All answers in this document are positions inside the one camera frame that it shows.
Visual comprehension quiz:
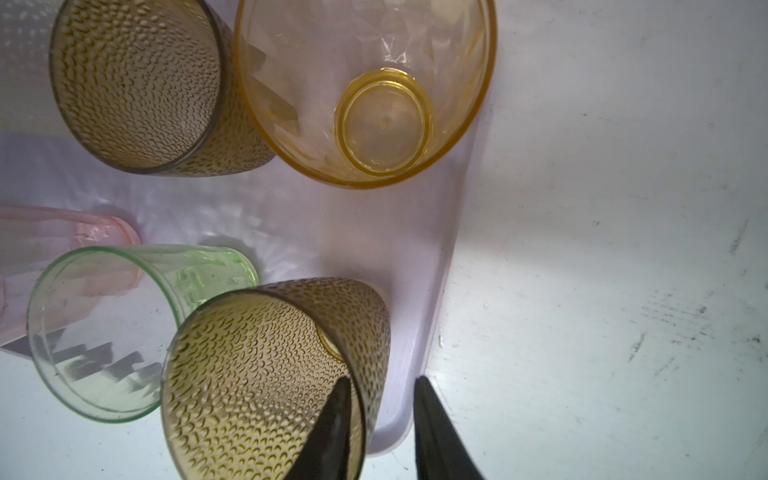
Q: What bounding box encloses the pink smooth cup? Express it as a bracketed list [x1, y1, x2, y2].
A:
[1, 205, 140, 346]

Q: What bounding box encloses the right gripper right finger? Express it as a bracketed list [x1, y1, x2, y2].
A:
[413, 376, 483, 480]

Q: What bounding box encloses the brown textured cup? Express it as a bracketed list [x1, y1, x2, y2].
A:
[161, 277, 391, 479]
[49, 1, 274, 177]

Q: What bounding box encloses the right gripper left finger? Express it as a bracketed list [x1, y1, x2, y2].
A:
[285, 376, 352, 480]

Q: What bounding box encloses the yellow smooth cup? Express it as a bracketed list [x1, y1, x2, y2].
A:
[234, 1, 498, 189]

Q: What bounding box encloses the pale green textured cup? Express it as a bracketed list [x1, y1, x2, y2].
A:
[1, 0, 69, 136]

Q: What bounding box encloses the brown textured cup front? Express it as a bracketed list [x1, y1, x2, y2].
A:
[49, 1, 274, 177]

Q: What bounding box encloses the brown textured cup back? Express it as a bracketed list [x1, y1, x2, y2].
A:
[161, 277, 391, 479]

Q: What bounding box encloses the lilac plastic tray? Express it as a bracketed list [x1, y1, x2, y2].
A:
[1, 122, 484, 455]

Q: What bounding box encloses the green smooth cup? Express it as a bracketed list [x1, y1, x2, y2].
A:
[26, 244, 259, 424]

